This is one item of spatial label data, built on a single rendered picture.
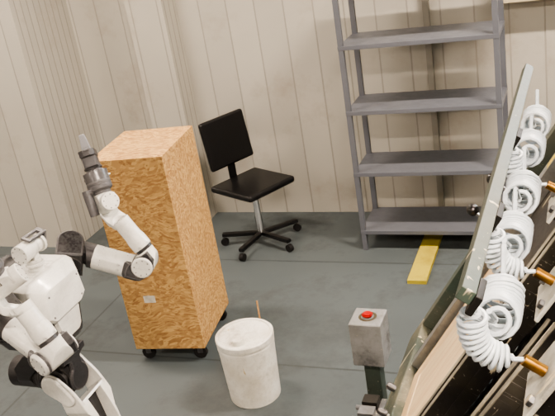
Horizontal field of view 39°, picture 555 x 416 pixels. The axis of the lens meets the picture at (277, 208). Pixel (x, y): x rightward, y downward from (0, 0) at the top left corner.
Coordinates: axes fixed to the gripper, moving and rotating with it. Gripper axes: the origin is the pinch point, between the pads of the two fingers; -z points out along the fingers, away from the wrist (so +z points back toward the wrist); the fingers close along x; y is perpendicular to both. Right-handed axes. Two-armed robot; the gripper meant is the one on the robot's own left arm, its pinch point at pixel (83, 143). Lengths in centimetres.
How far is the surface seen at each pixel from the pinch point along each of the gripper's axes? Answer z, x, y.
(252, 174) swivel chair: 21, -289, -73
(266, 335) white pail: 106, -108, -40
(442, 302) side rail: 96, 17, -100
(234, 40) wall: -77, -294, -94
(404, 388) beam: 112, 39, -73
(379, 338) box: 102, 7, -76
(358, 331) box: 97, 4, -70
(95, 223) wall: 13, -375, 57
